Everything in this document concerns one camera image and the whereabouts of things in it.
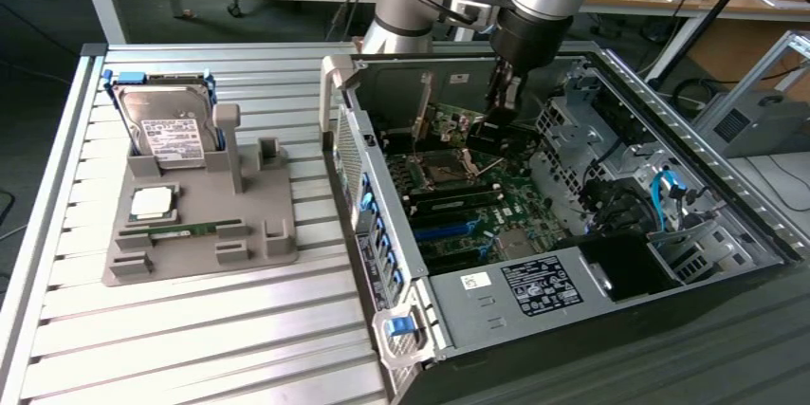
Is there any perforated metal drive cage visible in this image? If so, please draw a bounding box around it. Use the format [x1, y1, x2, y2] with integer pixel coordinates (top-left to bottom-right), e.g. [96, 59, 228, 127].
[527, 91, 641, 210]

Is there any grey plastic parts rack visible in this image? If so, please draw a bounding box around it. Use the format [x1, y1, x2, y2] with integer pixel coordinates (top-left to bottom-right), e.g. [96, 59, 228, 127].
[100, 103, 300, 288]

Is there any green RAM stick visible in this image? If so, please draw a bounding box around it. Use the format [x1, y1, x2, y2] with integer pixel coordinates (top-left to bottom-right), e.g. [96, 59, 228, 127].
[118, 218, 246, 238]

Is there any grey computer tower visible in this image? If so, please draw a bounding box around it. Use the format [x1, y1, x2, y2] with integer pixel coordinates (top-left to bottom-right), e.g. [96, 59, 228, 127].
[693, 88, 810, 159]

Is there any grey power supply unit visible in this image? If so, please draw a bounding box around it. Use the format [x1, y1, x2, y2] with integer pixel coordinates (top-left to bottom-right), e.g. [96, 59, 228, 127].
[429, 247, 634, 352]

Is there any grey chipset heatsink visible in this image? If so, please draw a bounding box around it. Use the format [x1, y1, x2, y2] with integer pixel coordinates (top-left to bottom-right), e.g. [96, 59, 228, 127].
[497, 229, 539, 259]

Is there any blue wire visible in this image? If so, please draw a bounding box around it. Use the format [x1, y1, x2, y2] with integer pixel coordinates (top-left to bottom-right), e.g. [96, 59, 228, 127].
[649, 165, 689, 235]

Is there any silver CPU chip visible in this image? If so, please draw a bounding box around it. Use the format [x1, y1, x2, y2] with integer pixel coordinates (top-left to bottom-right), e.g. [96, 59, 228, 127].
[128, 185, 178, 222]

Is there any black RAM slot bank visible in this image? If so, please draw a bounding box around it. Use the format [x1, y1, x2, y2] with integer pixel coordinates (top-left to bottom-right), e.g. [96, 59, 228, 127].
[403, 186, 505, 221]
[382, 128, 419, 154]

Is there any grey metal disk bay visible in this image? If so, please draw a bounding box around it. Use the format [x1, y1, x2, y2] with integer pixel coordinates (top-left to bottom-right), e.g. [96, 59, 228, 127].
[645, 219, 784, 285]

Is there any grey flat wire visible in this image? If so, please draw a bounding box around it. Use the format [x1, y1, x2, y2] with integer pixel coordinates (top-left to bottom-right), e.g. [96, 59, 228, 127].
[646, 217, 721, 248]

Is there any metal socket cover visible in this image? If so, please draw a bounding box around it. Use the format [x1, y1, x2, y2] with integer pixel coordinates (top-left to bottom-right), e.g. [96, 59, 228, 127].
[459, 146, 507, 176]

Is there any blue case latch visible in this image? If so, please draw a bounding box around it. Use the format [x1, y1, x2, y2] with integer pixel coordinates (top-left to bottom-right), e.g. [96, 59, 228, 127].
[383, 317, 417, 338]

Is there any green motherboard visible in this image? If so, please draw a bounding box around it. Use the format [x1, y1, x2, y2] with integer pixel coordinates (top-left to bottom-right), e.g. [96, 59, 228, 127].
[382, 138, 575, 273]

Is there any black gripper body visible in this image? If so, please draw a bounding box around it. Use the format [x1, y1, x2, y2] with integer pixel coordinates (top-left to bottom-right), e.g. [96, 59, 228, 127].
[490, 9, 569, 77]

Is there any open black PC case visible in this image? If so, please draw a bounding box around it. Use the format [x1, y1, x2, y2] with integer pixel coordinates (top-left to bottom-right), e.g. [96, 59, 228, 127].
[319, 42, 805, 405]

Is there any blue expansion slot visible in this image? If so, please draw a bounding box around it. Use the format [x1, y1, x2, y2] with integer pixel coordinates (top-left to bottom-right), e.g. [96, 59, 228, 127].
[414, 222, 477, 243]

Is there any aluminium profile frame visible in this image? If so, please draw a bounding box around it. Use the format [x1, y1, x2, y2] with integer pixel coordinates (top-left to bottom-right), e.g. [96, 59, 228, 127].
[726, 28, 810, 107]

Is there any blue slot retainer strip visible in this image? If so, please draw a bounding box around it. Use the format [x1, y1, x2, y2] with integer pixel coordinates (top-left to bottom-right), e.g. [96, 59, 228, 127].
[357, 172, 406, 304]

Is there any silver hard disk white label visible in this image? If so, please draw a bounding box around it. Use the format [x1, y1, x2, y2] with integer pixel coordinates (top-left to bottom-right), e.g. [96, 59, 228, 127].
[118, 84, 220, 172]

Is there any black wire bundle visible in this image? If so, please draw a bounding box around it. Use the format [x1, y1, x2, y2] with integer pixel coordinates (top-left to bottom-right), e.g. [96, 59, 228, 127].
[578, 176, 659, 238]

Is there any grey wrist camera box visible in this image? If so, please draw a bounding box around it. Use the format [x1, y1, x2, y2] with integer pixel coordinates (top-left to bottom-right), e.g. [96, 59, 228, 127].
[453, 0, 507, 29]

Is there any black tripod pole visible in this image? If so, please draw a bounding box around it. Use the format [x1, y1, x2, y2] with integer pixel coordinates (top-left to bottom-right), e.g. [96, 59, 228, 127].
[643, 0, 778, 91]

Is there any graphics card with metal bracket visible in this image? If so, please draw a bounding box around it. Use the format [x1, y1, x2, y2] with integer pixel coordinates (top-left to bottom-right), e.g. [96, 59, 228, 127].
[414, 70, 541, 160]

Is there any blue plastic disk carrier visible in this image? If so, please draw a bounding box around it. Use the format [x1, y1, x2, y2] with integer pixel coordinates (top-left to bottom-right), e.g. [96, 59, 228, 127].
[100, 69, 220, 150]

